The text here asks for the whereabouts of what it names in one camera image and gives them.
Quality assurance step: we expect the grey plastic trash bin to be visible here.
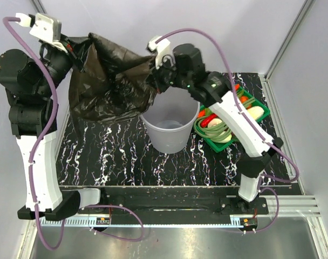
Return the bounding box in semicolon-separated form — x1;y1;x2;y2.
140;87;200;154

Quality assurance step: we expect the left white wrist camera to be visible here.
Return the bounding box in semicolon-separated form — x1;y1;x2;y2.
16;13;68;53

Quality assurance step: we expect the red toy chili pepper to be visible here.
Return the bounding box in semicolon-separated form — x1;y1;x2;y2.
200;113;218;128

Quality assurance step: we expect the purple cable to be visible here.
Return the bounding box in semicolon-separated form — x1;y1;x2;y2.
154;28;300;234
2;16;145;250

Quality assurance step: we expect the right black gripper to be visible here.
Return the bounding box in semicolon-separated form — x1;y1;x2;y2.
145;53;192;94

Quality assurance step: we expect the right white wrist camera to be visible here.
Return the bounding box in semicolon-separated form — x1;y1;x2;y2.
147;36;171;70

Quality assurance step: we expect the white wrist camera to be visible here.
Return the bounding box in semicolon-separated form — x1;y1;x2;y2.
16;13;68;53
147;36;171;70

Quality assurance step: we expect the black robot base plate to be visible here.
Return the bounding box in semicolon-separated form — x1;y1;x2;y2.
80;186;269;227

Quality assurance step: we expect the white toy mushroom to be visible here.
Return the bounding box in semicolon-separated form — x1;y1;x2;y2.
207;118;222;128

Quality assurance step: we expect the green plastic vegetable basket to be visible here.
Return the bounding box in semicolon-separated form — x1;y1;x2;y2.
196;86;270;153

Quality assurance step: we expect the small orange toy tomato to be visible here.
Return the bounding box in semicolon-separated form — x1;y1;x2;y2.
240;96;249;103

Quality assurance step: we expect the aluminium frame rail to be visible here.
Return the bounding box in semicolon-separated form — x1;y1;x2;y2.
265;0;316;79

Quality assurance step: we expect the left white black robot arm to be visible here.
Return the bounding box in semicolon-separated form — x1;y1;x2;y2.
0;49;108;221

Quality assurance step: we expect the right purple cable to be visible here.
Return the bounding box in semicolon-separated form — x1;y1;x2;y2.
154;28;300;234

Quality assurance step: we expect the green toy bean bundle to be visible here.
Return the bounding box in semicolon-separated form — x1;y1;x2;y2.
193;117;233;144

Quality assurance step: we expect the black plastic trash bag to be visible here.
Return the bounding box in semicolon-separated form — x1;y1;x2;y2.
69;33;157;125

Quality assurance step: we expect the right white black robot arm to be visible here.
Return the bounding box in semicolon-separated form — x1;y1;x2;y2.
147;40;283;214

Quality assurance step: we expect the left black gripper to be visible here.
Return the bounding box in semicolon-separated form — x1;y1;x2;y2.
35;32;93;97

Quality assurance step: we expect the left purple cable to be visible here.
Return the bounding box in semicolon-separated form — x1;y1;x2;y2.
2;16;145;250

